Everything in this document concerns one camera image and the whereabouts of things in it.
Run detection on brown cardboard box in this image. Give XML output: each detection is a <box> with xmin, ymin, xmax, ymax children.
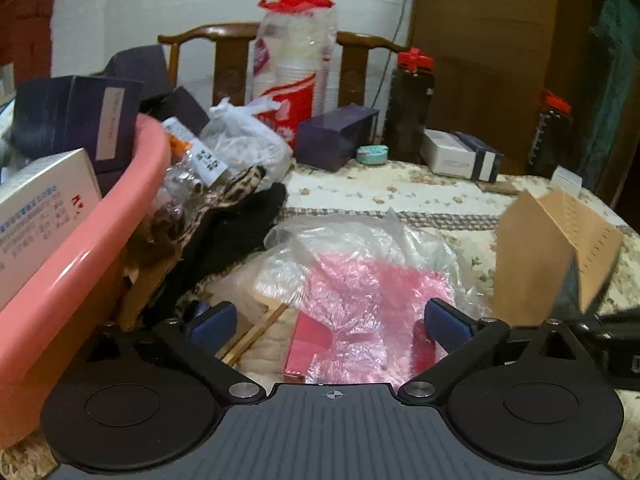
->
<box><xmin>492</xmin><ymin>190</ymin><xmax>623</xmax><ymax>326</ymax></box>

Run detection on dark jar red lid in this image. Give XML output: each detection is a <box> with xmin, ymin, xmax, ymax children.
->
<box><xmin>382</xmin><ymin>47</ymin><xmax>435</xmax><ymax>164</ymax></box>
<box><xmin>526</xmin><ymin>89</ymin><xmax>573</xmax><ymax>179</ymax></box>

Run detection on bag of paper cups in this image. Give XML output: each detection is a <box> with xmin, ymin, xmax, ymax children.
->
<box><xmin>252</xmin><ymin>0</ymin><xmax>337</xmax><ymax>146</ymax></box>

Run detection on white and navy box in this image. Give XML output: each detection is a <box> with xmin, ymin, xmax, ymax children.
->
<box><xmin>420</xmin><ymin>129</ymin><xmax>502</xmax><ymax>183</ymax></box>

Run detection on pink plastic basin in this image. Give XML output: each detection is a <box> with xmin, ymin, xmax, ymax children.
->
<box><xmin>1</xmin><ymin>115</ymin><xmax>170</xmax><ymax>448</ymax></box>

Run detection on white plastic bag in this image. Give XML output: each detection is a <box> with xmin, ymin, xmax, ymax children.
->
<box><xmin>200</xmin><ymin>96</ymin><xmax>293</xmax><ymax>188</ymax></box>

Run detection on small white box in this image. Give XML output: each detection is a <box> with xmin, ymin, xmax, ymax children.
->
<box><xmin>550</xmin><ymin>166</ymin><xmax>582</xmax><ymax>197</ymax></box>

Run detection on purple rectangular box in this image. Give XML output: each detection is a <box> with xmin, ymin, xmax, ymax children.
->
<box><xmin>294</xmin><ymin>104</ymin><xmax>378</xmax><ymax>172</ymax></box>

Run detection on leopard print black glove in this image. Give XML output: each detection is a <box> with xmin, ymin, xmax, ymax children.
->
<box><xmin>117</xmin><ymin>166</ymin><xmax>288</xmax><ymax>332</ymax></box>

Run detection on clear bag with pink contents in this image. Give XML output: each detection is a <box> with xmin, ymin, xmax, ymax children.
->
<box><xmin>248</xmin><ymin>214</ymin><xmax>489</xmax><ymax>387</ymax></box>

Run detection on straight-back wooden chair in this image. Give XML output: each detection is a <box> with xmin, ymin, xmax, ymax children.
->
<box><xmin>157</xmin><ymin>18</ymin><xmax>406</xmax><ymax>107</ymax></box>

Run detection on teal round tin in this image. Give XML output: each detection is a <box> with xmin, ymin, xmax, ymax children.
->
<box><xmin>356</xmin><ymin>144</ymin><xmax>388</xmax><ymax>166</ymax></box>

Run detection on white medicine box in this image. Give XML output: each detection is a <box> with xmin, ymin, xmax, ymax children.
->
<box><xmin>0</xmin><ymin>148</ymin><xmax>102</xmax><ymax>306</ymax></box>

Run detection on navy box with label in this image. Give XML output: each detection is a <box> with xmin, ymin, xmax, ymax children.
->
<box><xmin>11</xmin><ymin>76</ymin><xmax>143</xmax><ymax>174</ymax></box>

